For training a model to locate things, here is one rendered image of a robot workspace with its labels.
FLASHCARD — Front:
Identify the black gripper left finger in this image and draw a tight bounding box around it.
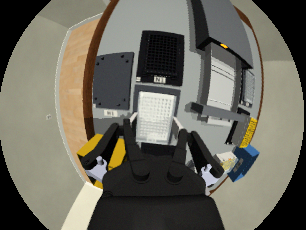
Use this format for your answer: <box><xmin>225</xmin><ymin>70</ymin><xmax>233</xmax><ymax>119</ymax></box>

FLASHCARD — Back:
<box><xmin>80</xmin><ymin>112</ymin><xmax>150</xmax><ymax>183</ymax></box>

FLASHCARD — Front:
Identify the yellow open-top bin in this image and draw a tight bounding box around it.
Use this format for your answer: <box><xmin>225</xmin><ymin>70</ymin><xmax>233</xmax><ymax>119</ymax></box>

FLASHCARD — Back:
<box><xmin>76</xmin><ymin>134</ymin><xmax>127</xmax><ymax>189</ymax></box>

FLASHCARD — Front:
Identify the blue open-top bin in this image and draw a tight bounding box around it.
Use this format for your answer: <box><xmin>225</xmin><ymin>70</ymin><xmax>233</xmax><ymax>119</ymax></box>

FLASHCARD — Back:
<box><xmin>227</xmin><ymin>144</ymin><xmax>260</xmax><ymax>182</ymax></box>

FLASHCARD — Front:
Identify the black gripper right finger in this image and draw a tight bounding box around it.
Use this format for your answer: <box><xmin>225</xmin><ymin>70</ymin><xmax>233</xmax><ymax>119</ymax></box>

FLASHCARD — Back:
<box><xmin>167</xmin><ymin>117</ymin><xmax>225</xmax><ymax>188</ymax></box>

